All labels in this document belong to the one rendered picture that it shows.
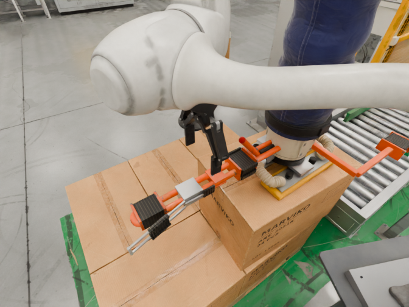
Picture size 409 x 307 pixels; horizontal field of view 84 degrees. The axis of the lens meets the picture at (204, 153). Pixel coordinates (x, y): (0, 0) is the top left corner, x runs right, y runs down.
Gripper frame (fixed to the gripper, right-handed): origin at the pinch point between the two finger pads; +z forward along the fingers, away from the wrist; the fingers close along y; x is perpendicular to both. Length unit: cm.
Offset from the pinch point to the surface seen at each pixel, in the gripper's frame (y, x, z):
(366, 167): -25, -51, 13
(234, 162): 1.1, -14.0, 12.3
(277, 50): 104, -146, 34
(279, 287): -28, -41, 121
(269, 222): -17.7, -16.7, 27.9
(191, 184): 1.2, 3.4, 12.5
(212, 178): -0.4, -3.7, 12.6
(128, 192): 53, 19, 67
